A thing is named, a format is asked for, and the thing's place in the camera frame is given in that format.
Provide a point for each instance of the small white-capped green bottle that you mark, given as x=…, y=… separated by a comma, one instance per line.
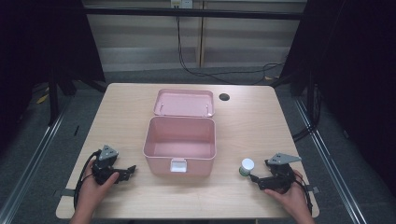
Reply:
x=246, y=167

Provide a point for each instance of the yellow tape piece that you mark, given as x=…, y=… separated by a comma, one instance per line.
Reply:
x=42, y=99

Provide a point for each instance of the pink storage box with lid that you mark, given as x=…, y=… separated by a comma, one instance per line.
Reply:
x=180, y=137

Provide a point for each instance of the black stand leg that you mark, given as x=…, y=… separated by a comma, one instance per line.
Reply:
x=53, y=99

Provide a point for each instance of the white wall socket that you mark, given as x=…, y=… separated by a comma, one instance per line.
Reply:
x=181, y=3

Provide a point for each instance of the black horizontal bar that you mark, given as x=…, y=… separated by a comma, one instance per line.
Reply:
x=193, y=13

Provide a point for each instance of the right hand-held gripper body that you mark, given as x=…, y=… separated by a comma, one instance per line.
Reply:
x=280, y=172

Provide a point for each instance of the person's left hand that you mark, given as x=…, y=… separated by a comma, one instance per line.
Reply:
x=93, y=188

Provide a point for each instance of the small black stick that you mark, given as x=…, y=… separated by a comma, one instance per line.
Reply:
x=76, y=130

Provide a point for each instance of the person's right hand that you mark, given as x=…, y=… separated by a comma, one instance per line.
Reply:
x=291, y=199

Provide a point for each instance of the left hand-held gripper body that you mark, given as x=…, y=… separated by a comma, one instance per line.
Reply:
x=105, y=160

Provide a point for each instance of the black curtain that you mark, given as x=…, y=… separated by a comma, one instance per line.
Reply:
x=37, y=46
x=358, y=77

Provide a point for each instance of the metal floor rail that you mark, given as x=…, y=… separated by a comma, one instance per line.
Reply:
x=34, y=158
x=330, y=158

